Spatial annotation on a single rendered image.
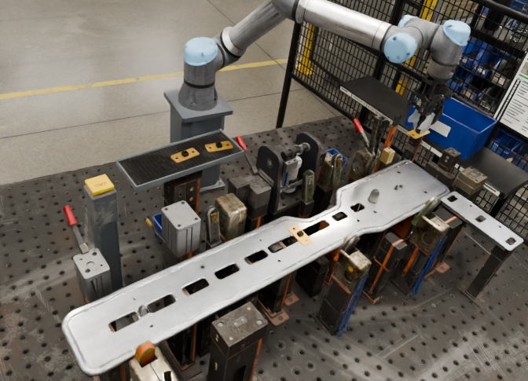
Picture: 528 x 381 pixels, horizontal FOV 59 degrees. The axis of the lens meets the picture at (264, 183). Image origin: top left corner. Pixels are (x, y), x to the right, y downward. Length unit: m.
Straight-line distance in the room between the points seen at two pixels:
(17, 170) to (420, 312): 2.55
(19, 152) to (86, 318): 2.34
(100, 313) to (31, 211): 0.82
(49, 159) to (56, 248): 1.62
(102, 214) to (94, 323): 0.31
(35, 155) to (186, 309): 2.36
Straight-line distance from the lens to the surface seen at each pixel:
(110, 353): 1.21
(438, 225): 1.62
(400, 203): 1.71
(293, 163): 1.49
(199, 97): 1.76
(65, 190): 2.06
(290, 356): 1.57
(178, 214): 1.32
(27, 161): 3.41
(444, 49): 1.45
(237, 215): 1.40
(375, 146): 1.78
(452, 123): 2.00
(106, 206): 1.37
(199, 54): 1.69
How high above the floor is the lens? 2.04
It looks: 40 degrees down
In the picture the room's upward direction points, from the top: 10 degrees clockwise
